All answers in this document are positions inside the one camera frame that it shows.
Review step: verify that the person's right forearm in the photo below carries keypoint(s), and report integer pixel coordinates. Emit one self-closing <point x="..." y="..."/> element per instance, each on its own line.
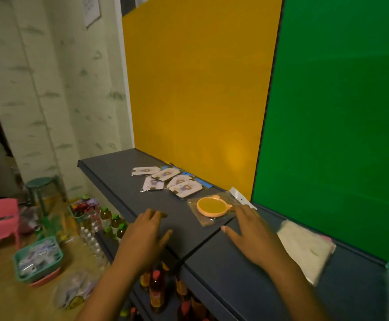
<point x="298" y="290"/>

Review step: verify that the pile of small white packets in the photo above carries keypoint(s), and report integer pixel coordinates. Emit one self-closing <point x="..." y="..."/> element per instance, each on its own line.
<point x="34" y="259"/>

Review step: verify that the person's left thumb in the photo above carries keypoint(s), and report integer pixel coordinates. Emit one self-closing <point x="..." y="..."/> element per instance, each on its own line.
<point x="165" y="239"/>

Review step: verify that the green basket of snacks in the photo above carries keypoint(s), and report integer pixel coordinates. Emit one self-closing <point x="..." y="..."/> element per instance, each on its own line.
<point x="82" y="208"/>

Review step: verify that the pink plastic basket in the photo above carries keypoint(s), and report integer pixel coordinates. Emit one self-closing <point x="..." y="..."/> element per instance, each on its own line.
<point x="45" y="280"/>

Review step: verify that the white folded cloth packet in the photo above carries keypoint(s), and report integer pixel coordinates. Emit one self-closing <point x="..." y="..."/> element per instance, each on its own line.
<point x="304" y="250"/>

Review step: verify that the green capped drink bottle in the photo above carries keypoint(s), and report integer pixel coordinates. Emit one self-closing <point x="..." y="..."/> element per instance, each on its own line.
<point x="106" y="215"/>
<point x="121" y="231"/>
<point x="115" y="222"/>

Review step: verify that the clear bag of packets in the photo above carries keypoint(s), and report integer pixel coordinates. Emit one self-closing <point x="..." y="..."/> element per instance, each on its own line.
<point x="74" y="292"/>

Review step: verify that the clear plastic mirror packet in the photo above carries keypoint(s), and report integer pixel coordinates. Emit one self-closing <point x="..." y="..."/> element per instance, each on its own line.
<point x="211" y="221"/>

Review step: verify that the person's left forearm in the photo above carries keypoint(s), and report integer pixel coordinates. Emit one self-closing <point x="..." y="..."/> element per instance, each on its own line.
<point x="109" y="294"/>

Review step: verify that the green backdrop board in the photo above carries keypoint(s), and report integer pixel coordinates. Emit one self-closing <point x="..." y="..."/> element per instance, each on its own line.
<point x="338" y="123"/>

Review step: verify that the green round stool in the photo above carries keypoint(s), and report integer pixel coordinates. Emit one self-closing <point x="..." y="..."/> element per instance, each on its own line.
<point x="43" y="188"/>

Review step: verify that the row of amber drink bottles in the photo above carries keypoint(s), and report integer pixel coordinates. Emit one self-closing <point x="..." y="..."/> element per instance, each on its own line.
<point x="156" y="287"/>

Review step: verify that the person's right hand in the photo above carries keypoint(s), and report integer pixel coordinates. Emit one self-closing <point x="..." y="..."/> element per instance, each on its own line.
<point x="256" y="239"/>

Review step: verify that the person's left hand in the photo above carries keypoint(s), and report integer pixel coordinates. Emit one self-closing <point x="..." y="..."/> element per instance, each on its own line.
<point x="141" y="244"/>

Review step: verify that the yellow backdrop board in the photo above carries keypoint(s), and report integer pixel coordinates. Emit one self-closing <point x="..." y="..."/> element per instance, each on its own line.
<point x="201" y="90"/>

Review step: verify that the teal plastic basket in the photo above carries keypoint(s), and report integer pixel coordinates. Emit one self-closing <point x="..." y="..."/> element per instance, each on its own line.
<point x="49" y="267"/>

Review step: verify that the row of clear water bottles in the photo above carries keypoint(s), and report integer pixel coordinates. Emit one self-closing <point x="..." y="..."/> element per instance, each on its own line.
<point x="93" y="242"/>

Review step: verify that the person's right thumb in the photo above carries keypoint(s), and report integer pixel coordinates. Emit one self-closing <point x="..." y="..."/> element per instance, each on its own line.
<point x="231" y="233"/>

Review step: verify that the white wall poster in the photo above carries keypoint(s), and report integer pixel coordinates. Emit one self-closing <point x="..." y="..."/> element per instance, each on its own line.
<point x="92" y="10"/>

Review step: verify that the white carded accessory packet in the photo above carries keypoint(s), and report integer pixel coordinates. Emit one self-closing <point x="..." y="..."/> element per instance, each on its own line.
<point x="179" y="180"/>
<point x="190" y="189"/>
<point x="145" y="170"/>
<point x="165" y="174"/>
<point x="152" y="184"/>

